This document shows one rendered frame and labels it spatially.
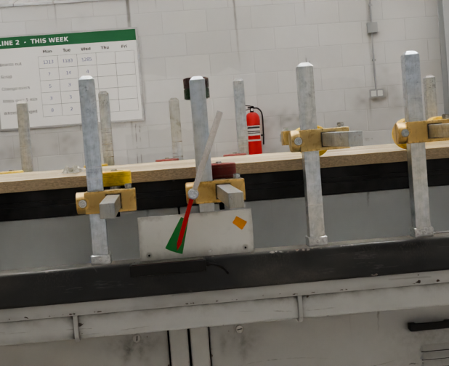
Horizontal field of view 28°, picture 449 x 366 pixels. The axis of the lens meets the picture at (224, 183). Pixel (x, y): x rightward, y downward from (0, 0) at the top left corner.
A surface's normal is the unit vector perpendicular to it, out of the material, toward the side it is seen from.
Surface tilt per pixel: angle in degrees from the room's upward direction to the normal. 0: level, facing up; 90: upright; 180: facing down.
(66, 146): 90
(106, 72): 90
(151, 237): 90
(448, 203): 90
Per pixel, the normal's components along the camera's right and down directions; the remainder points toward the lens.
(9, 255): 0.07, 0.04
